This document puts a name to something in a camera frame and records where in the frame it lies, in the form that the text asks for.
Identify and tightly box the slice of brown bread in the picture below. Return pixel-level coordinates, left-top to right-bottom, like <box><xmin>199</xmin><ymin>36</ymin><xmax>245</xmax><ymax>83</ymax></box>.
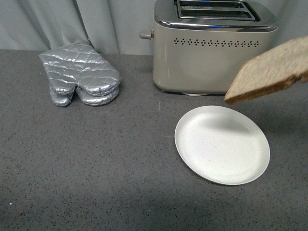
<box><xmin>224</xmin><ymin>37</ymin><xmax>308</xmax><ymax>104</ymax></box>

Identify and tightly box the silver quilted oven mitt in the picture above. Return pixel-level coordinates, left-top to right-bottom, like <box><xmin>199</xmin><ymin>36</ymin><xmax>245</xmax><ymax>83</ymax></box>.
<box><xmin>39</xmin><ymin>42</ymin><xmax>121</xmax><ymax>97</ymax></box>
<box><xmin>50</xmin><ymin>86</ymin><xmax>119</xmax><ymax>107</ymax></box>

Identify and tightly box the grey curtain backdrop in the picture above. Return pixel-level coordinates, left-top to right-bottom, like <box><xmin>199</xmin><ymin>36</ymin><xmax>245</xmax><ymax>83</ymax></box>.
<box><xmin>0</xmin><ymin>0</ymin><xmax>308</xmax><ymax>64</ymax></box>

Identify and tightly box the white round plate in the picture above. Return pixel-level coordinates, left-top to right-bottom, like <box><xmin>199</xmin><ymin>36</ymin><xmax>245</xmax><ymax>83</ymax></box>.
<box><xmin>174</xmin><ymin>106</ymin><xmax>270</xmax><ymax>185</ymax></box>

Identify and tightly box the lower silver quilted oven mitt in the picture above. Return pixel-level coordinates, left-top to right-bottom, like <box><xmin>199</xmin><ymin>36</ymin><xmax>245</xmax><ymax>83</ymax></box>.
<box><xmin>50</xmin><ymin>86</ymin><xmax>119</xmax><ymax>107</ymax></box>

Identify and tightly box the cream two-slot toaster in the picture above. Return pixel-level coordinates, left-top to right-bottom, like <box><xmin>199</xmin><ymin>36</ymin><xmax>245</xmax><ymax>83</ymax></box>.
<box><xmin>139</xmin><ymin>0</ymin><xmax>278</xmax><ymax>95</ymax></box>

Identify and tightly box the upper silver quilted oven mitt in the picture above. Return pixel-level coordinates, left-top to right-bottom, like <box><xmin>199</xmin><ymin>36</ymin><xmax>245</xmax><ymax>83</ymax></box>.
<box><xmin>39</xmin><ymin>42</ymin><xmax>121</xmax><ymax>97</ymax></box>

